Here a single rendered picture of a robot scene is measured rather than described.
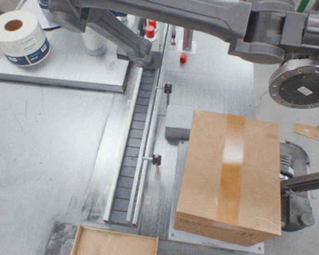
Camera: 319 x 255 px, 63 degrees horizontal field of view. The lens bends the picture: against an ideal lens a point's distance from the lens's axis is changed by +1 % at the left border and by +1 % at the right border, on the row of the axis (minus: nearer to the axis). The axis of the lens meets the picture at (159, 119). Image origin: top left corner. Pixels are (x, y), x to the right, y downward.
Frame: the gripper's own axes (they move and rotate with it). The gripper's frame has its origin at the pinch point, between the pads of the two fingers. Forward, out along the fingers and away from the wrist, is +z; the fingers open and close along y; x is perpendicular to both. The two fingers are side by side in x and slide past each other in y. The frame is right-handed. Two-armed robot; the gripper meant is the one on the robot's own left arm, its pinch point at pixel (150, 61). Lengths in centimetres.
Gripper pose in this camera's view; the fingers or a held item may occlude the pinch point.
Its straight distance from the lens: 114.5
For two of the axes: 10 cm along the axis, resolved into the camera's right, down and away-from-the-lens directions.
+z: 0.8, -1.0, 9.9
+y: -9.9, -1.0, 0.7
